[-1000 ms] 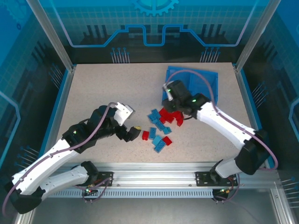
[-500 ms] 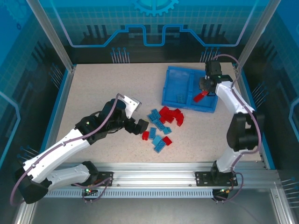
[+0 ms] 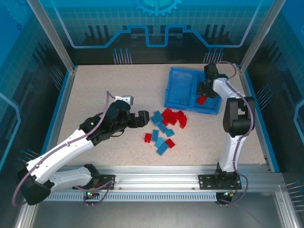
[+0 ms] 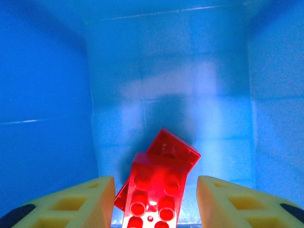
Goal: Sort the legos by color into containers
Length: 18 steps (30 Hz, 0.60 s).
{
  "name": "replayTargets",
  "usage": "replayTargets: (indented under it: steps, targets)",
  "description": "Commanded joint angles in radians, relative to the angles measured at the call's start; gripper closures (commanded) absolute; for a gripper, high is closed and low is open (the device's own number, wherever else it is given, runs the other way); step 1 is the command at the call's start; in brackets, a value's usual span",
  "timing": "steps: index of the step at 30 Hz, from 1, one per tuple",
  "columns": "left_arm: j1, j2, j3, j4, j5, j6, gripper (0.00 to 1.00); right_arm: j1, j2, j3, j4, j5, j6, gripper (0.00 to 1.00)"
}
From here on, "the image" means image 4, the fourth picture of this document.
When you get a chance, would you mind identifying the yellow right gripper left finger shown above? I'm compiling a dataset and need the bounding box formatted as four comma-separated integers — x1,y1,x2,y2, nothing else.
0,175,116,228

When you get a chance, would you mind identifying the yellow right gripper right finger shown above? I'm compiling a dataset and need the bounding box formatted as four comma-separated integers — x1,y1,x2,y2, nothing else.
196,175,304,228

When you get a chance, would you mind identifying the red two-by-four lego brick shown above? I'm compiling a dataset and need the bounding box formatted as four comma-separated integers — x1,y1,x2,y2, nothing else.
122,152,188,228

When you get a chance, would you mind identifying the red two-by-two lego brick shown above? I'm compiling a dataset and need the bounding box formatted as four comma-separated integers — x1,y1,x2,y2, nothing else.
146,127,201,176

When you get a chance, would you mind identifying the blue divided plastic container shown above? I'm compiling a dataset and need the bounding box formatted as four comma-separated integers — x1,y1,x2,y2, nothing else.
0,0,304,228

